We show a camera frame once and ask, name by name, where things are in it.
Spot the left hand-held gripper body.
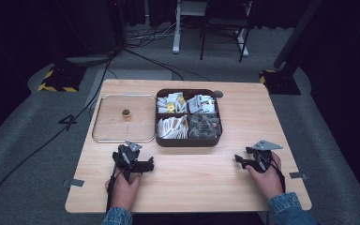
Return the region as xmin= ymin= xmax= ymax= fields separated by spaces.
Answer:
xmin=112 ymin=140 xmax=143 ymax=183

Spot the hand-held gripper cable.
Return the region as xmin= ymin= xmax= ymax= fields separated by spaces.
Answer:
xmin=105 ymin=167 xmax=121 ymax=215
xmin=263 ymin=155 xmax=287 ymax=194

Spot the bundle of floor cables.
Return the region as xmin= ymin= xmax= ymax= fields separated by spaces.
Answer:
xmin=125 ymin=18 xmax=182 ymax=50

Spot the pile of clear dark packets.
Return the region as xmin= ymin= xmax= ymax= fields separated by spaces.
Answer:
xmin=187 ymin=112 xmax=222 ymax=140

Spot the right hand-held gripper cable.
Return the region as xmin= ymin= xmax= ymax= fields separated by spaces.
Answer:
xmin=263 ymin=155 xmax=287 ymax=194

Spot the person's right hand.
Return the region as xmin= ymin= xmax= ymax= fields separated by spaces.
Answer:
xmin=246 ymin=151 xmax=285 ymax=201

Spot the black yellow striped stand base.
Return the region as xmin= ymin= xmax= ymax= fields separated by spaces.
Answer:
xmin=259 ymin=68 xmax=302 ymax=97
xmin=37 ymin=64 xmax=87 ymax=94

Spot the person's left hand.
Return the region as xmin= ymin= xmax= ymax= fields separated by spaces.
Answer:
xmin=105 ymin=170 xmax=143 ymax=211

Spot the thin black floor cable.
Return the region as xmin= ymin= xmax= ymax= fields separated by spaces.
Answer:
xmin=121 ymin=46 xmax=212 ymax=83

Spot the pile of white orange sachets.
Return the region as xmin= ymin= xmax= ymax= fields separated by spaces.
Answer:
xmin=156 ymin=114 xmax=189 ymax=140

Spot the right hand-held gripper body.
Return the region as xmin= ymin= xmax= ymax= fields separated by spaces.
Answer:
xmin=246 ymin=140 xmax=284 ymax=173

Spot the grey slanted stand pole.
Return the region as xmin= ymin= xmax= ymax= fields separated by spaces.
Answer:
xmin=273 ymin=0 xmax=323 ymax=70

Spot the left hand-held gripper cable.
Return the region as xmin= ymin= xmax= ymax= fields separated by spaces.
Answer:
xmin=105 ymin=167 xmax=121 ymax=215

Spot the clear square lid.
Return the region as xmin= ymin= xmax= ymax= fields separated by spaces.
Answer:
xmin=91 ymin=93 xmax=158 ymax=144

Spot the pile of white grey packets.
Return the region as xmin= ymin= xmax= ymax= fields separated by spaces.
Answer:
xmin=187 ymin=94 xmax=218 ymax=114

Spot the pile of white yellow packets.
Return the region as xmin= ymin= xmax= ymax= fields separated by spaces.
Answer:
xmin=157 ymin=91 xmax=188 ymax=114

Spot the brown four-compartment box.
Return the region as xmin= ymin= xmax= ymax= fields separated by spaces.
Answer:
xmin=154 ymin=88 xmax=224 ymax=148

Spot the grey tape piece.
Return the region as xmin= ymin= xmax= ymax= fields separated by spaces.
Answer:
xmin=63 ymin=178 xmax=85 ymax=188
xmin=289 ymin=172 xmax=308 ymax=181

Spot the white desk frame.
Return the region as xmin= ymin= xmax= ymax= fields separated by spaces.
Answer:
xmin=172 ymin=0 xmax=250 ymax=58

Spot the black chair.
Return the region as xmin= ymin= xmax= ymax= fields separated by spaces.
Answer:
xmin=199 ymin=0 xmax=253 ymax=63

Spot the long black floor cable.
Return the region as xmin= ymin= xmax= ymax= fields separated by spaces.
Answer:
xmin=0 ymin=51 xmax=120 ymax=221

